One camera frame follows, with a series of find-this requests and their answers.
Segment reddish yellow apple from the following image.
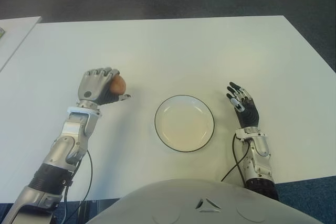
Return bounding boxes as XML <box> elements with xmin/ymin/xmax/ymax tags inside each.
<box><xmin>109</xmin><ymin>74</ymin><xmax>127</xmax><ymax>97</ymax></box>

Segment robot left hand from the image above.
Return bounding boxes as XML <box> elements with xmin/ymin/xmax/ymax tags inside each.
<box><xmin>77</xmin><ymin>67</ymin><xmax>131</xmax><ymax>106</ymax></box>

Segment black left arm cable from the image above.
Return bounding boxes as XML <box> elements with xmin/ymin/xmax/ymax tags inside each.
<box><xmin>61</xmin><ymin>149</ymin><xmax>94</xmax><ymax>224</ymax></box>

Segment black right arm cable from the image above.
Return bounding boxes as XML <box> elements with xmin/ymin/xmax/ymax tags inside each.
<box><xmin>220</xmin><ymin>133</ymin><xmax>251</xmax><ymax>183</ymax></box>

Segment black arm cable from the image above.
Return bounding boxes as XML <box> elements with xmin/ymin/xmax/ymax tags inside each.
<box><xmin>61</xmin><ymin>149</ymin><xmax>94</xmax><ymax>224</ymax></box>
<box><xmin>220</xmin><ymin>133</ymin><xmax>251</xmax><ymax>183</ymax></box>

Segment grey robot torso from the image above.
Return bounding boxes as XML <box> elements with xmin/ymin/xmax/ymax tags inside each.
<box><xmin>83</xmin><ymin>178</ymin><xmax>318</xmax><ymax>224</ymax></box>

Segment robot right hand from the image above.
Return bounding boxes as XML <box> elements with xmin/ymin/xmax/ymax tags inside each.
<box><xmin>226</xmin><ymin>81</ymin><xmax>260</xmax><ymax>130</ymax></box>

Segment white side table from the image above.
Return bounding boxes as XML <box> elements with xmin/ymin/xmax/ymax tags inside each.
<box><xmin>0</xmin><ymin>16</ymin><xmax>43</xmax><ymax>72</ymax></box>

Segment white plate with black rim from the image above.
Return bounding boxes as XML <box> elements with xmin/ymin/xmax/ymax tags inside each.
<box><xmin>154</xmin><ymin>94</ymin><xmax>215</xmax><ymax>153</ymax></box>

